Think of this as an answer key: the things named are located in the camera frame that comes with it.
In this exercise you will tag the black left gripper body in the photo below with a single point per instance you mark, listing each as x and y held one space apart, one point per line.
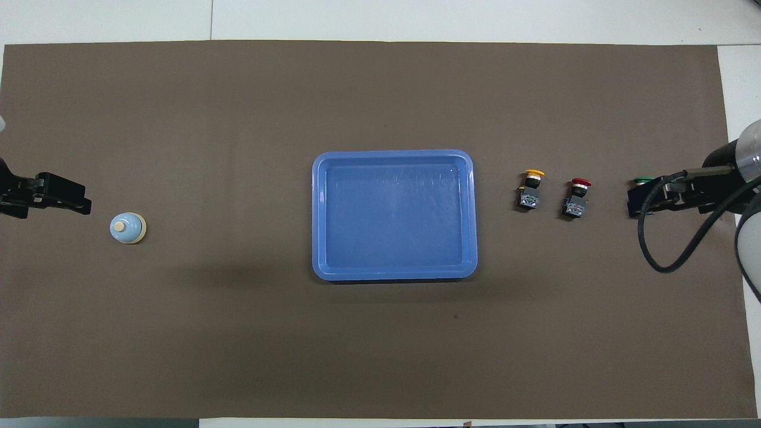
21 189

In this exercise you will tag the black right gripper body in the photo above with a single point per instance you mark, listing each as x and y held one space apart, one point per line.
722 178

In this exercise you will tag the green push button switch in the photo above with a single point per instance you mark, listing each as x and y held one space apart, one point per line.
643 181

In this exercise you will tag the red push button switch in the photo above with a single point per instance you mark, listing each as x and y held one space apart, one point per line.
576 199

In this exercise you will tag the yellow push button switch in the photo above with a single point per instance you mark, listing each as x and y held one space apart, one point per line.
530 190

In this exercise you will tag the light blue desk bell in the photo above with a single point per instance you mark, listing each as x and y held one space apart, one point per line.
126 229

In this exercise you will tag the blue plastic tray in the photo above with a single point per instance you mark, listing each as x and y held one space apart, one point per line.
394 217

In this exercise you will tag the brown table mat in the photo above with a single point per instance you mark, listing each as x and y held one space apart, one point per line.
238 345

